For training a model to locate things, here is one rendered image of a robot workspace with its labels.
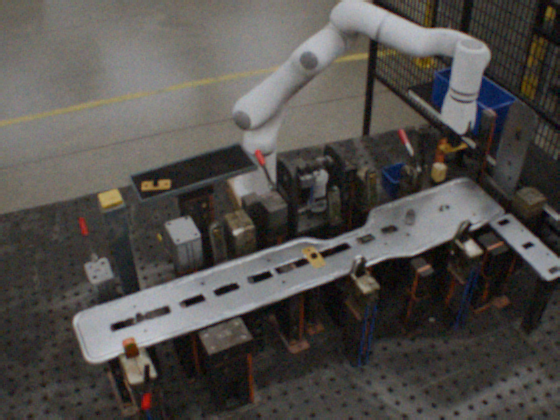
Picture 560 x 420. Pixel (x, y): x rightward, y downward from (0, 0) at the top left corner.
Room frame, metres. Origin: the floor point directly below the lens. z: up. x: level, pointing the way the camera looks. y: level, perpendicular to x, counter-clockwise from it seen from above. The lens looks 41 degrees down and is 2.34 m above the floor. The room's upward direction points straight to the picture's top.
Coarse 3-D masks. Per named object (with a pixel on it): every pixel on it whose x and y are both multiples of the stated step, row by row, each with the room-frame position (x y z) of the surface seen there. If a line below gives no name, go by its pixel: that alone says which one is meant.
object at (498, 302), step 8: (512, 256) 1.41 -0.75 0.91; (504, 264) 1.40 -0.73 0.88; (512, 264) 1.41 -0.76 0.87; (504, 272) 1.40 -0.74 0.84; (496, 280) 1.41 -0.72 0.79; (504, 280) 1.41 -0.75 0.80; (496, 288) 1.40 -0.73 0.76; (504, 288) 1.42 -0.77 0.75; (496, 296) 1.41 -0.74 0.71; (504, 296) 1.42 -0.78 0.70; (496, 304) 1.38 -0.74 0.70; (504, 304) 1.38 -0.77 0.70
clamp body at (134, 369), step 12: (144, 348) 0.95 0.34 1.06; (120, 360) 0.91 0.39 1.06; (132, 360) 0.91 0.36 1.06; (144, 360) 0.91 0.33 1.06; (132, 372) 0.87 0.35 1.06; (144, 372) 0.88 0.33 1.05; (156, 372) 0.88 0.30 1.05; (132, 384) 0.84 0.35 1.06; (144, 384) 0.85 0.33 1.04; (156, 384) 0.86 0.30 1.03; (132, 396) 0.87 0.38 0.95; (156, 396) 0.86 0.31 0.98; (156, 408) 0.87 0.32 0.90
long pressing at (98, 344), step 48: (432, 192) 1.62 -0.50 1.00; (480, 192) 1.62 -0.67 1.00; (336, 240) 1.39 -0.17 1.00; (384, 240) 1.40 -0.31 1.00; (432, 240) 1.39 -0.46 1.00; (192, 288) 1.20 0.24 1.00; (240, 288) 1.21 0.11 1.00; (288, 288) 1.21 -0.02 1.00; (96, 336) 1.02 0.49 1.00; (144, 336) 1.03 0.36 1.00
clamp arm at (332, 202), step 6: (330, 186) 1.52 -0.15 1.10; (330, 192) 1.51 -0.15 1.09; (336, 192) 1.51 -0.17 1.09; (330, 198) 1.50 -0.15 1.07; (336, 198) 1.50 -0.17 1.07; (330, 204) 1.50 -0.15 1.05; (336, 204) 1.50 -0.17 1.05; (330, 210) 1.49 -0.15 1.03; (336, 210) 1.50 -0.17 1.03; (330, 216) 1.49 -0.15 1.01; (336, 216) 1.50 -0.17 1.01; (330, 222) 1.49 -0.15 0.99
